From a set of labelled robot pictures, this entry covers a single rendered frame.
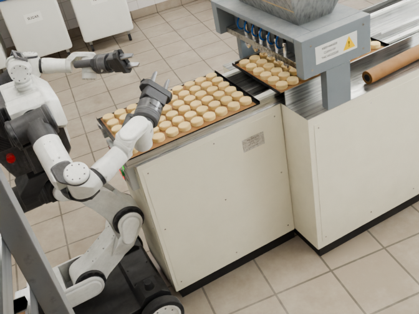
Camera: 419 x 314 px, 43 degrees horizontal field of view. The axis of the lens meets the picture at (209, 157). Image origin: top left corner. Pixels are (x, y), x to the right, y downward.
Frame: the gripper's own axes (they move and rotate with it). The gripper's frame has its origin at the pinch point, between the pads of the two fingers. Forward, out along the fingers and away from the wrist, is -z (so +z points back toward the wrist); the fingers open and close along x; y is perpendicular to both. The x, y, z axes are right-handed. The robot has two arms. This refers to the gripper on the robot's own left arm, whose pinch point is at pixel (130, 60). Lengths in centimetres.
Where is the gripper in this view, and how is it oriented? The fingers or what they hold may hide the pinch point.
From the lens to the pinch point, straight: 235.4
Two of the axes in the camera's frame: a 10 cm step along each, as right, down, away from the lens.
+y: 2.7, -8.0, 5.3
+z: -8.9, 0.1, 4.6
